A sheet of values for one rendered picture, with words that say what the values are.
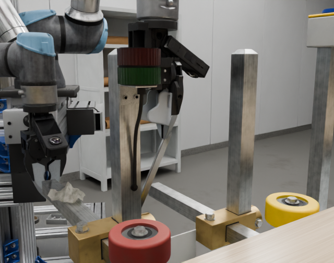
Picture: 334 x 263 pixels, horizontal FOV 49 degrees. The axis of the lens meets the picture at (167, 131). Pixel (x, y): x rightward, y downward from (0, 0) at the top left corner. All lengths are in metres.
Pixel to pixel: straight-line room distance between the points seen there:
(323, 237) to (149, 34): 0.41
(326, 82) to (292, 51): 5.06
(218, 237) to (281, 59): 5.09
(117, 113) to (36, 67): 0.31
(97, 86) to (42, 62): 2.34
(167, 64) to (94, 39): 0.57
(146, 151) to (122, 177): 3.45
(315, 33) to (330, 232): 0.49
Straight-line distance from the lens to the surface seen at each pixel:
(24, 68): 0.83
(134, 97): 0.54
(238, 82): 0.69
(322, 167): 0.92
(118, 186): 0.57
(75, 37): 1.18
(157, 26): 0.65
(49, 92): 0.83
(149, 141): 4.01
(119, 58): 0.50
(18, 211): 1.47
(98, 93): 3.12
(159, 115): 0.66
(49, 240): 2.07
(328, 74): 0.89
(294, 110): 6.12
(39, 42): 0.82
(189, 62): 0.69
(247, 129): 0.70
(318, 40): 0.89
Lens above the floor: 1.12
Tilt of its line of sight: 11 degrees down
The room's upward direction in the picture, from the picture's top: straight up
